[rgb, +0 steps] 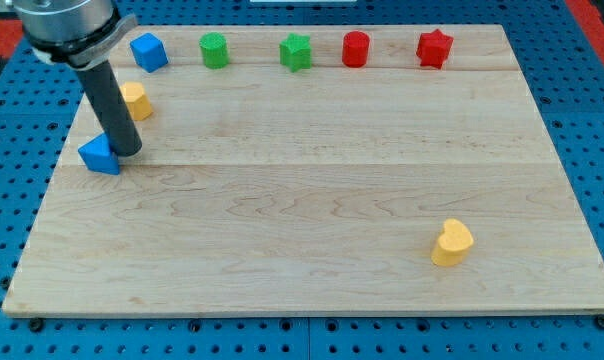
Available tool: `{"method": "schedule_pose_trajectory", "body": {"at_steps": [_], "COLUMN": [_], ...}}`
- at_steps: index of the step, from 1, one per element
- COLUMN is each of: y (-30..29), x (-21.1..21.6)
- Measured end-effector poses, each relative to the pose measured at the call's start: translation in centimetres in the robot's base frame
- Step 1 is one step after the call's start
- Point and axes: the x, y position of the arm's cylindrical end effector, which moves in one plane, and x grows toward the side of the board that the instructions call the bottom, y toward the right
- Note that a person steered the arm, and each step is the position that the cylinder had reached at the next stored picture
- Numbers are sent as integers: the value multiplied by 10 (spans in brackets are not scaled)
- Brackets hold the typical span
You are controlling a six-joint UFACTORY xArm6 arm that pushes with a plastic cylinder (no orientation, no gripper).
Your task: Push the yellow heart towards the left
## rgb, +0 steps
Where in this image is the yellow pentagon block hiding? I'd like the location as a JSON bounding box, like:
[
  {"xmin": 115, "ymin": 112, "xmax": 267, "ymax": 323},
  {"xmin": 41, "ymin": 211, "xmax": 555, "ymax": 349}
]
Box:
[{"xmin": 120, "ymin": 82, "xmax": 153, "ymax": 121}]

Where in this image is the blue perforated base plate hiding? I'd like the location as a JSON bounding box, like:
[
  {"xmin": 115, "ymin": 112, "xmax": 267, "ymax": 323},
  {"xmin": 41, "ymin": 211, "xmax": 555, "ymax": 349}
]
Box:
[{"xmin": 0, "ymin": 0, "xmax": 604, "ymax": 359}]

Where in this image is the blue cube block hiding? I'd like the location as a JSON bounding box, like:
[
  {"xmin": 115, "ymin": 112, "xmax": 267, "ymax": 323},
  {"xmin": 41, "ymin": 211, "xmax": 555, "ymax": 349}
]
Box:
[{"xmin": 130, "ymin": 33, "xmax": 168, "ymax": 73}]

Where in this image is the yellow heart block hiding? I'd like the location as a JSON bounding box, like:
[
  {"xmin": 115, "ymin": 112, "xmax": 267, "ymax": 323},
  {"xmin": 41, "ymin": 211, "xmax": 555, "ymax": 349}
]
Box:
[{"xmin": 431, "ymin": 218, "xmax": 474, "ymax": 267}]

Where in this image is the light wooden board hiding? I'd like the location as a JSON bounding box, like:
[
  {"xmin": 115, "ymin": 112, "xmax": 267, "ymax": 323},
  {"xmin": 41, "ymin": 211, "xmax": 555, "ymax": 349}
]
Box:
[{"xmin": 3, "ymin": 25, "xmax": 604, "ymax": 319}]

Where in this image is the blue triangle block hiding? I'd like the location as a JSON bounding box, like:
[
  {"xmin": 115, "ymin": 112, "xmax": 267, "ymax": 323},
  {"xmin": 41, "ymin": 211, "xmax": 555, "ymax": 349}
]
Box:
[{"xmin": 78, "ymin": 133, "xmax": 120, "ymax": 175}]

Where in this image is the green star block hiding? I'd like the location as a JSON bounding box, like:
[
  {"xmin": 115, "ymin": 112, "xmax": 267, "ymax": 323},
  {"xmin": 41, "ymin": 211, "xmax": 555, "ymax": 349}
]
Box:
[{"xmin": 279, "ymin": 33, "xmax": 312, "ymax": 72}]

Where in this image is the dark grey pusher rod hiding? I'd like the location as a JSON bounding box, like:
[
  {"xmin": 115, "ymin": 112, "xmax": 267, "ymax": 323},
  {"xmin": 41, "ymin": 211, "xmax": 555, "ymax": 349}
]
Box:
[{"xmin": 76, "ymin": 60, "xmax": 142, "ymax": 157}]

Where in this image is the green cylinder block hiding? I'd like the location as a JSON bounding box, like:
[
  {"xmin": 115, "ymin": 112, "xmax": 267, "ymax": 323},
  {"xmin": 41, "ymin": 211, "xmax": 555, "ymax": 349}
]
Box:
[{"xmin": 199, "ymin": 32, "xmax": 229, "ymax": 69}]

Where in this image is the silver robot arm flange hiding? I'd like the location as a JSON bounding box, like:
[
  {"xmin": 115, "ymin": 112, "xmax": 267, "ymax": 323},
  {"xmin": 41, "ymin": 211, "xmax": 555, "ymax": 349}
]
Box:
[{"xmin": 5, "ymin": 0, "xmax": 138, "ymax": 71}]

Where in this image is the red cylinder block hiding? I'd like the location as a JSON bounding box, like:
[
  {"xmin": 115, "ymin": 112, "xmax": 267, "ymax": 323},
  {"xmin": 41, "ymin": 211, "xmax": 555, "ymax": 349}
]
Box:
[{"xmin": 342, "ymin": 31, "xmax": 370, "ymax": 68}]

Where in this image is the red star block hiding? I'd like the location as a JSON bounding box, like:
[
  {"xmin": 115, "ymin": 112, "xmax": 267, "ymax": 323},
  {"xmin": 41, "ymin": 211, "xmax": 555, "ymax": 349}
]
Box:
[{"xmin": 416, "ymin": 29, "xmax": 454, "ymax": 69}]

